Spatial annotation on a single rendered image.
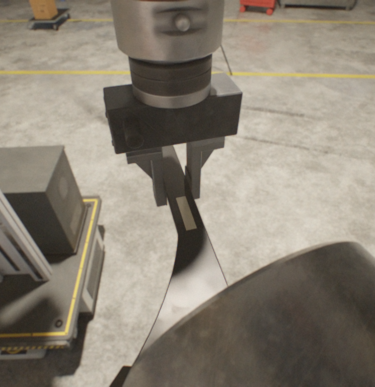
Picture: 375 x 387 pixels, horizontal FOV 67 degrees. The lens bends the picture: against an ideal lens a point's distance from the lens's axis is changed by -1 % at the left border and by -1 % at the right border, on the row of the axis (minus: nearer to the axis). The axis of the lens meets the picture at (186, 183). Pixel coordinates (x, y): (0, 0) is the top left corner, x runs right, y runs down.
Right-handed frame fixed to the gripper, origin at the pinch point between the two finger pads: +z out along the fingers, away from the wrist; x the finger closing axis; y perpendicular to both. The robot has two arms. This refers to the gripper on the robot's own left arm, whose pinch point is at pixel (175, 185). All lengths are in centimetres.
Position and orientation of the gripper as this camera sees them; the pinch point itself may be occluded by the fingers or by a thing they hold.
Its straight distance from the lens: 37.3
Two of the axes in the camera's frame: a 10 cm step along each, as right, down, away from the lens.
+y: 2.6, 6.8, -6.9
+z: 0.1, 7.1, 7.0
